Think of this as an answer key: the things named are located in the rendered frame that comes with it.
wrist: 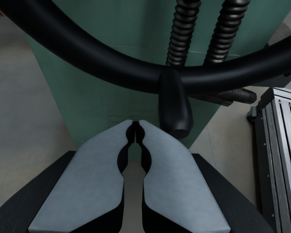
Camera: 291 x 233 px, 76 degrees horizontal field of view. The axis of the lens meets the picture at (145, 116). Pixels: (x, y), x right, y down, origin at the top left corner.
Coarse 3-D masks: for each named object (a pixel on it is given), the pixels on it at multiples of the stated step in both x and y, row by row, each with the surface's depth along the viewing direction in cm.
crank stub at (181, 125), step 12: (168, 72) 15; (168, 84) 14; (180, 84) 14; (168, 96) 13; (180, 96) 13; (168, 108) 13; (180, 108) 13; (168, 120) 12; (180, 120) 12; (192, 120) 13; (168, 132) 13; (180, 132) 12
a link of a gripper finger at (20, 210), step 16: (64, 160) 8; (48, 176) 7; (16, 192) 7; (32, 192) 7; (48, 192) 7; (0, 208) 6; (16, 208) 6; (32, 208) 6; (0, 224) 6; (16, 224) 6
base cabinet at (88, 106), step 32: (64, 0) 28; (96, 0) 28; (128, 0) 28; (160, 0) 28; (224, 0) 29; (256, 0) 29; (288, 0) 29; (96, 32) 32; (128, 32) 32; (160, 32) 33; (256, 32) 33; (64, 64) 37; (160, 64) 38; (192, 64) 38; (64, 96) 46; (96, 96) 46; (128, 96) 46; (96, 128) 58; (128, 160) 83
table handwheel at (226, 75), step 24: (0, 0) 10; (24, 0) 11; (48, 0) 12; (24, 24) 12; (48, 24) 12; (72, 24) 13; (48, 48) 13; (72, 48) 13; (96, 48) 14; (264, 48) 16; (288, 48) 15; (96, 72) 15; (120, 72) 15; (144, 72) 16; (192, 72) 17; (216, 72) 17; (240, 72) 16; (264, 72) 16; (288, 72) 16
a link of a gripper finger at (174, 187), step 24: (144, 120) 12; (144, 144) 10; (168, 144) 10; (144, 168) 10; (168, 168) 8; (192, 168) 8; (144, 192) 7; (168, 192) 7; (192, 192) 7; (144, 216) 7; (168, 216) 6; (192, 216) 6; (216, 216) 6
